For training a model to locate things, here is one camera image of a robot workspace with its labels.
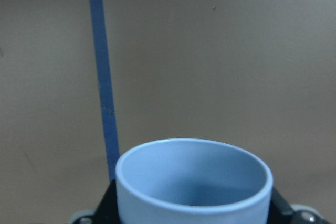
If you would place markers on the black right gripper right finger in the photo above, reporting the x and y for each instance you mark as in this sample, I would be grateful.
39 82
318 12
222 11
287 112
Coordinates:
279 211

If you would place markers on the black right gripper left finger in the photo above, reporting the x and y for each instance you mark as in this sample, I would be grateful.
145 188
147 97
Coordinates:
107 210

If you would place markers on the light blue cup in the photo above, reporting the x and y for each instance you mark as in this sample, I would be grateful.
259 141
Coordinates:
185 180

